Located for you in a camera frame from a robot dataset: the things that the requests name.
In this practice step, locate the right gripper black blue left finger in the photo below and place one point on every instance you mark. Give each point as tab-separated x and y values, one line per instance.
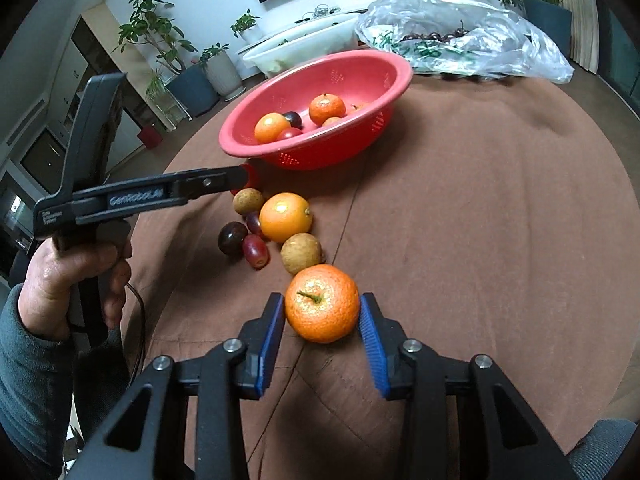
182	420

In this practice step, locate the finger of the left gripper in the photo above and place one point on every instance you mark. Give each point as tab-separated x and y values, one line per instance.
206	181

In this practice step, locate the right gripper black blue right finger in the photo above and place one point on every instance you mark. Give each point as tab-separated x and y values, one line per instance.
499	434

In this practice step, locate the red tomato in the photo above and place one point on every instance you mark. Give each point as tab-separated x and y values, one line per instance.
289	133
253	179

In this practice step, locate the smooth orange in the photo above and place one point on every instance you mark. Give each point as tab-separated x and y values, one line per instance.
285	215
269	127

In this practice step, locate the large mandarin with stem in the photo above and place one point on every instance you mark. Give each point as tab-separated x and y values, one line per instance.
322	304

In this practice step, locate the mandarin with leaf stem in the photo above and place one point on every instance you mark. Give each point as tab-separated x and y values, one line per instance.
324	106

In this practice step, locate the dark sleeve forearm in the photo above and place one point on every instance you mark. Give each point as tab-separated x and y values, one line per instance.
40	381

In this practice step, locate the person's left hand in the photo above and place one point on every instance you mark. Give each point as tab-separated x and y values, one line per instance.
51	274

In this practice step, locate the brown longan upper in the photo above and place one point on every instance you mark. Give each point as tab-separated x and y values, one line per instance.
247	200

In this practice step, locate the brown longan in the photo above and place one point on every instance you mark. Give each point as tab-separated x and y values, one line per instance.
247	200
301	251

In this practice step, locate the dark plum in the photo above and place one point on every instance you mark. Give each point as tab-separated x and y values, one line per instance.
231	239

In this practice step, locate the red bin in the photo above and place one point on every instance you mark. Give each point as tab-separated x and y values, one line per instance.
150	137

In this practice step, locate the red grape upper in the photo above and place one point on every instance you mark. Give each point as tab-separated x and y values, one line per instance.
253	224

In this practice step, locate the red grape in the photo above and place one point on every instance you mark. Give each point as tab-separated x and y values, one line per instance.
253	224
255	251

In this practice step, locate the red grape lower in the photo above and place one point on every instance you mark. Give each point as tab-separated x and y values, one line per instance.
255	251

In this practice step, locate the plant in white pot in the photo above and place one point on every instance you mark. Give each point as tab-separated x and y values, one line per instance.
221	72

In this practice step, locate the dark cherry in bowl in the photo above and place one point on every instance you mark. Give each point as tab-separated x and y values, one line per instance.
293	119

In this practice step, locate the brown longan middle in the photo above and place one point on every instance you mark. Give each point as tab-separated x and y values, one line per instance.
301	251

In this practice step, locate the grey chair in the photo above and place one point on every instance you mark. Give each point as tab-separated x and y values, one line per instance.
594	455

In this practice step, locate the red plastic colander bowl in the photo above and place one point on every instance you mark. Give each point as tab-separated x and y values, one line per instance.
368	81

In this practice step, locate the small mandarin in bowl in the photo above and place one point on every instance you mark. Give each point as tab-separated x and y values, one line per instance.
331	121

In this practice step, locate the white shelving cabinet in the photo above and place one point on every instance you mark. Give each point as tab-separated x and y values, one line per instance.
93	50

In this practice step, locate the small plant on cabinet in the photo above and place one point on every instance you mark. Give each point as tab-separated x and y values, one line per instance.
247	28

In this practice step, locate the tall plant blue pot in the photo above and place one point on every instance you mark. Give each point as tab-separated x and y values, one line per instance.
150	25

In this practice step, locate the brown tablecloth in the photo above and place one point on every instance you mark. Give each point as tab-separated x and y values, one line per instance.
491	217

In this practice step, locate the white plastic basin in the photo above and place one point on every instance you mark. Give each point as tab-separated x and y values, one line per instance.
303	43

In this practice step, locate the clear plastic bag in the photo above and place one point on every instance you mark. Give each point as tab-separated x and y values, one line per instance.
500	42

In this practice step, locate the pile of dark cherries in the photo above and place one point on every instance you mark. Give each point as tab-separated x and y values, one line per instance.
459	32

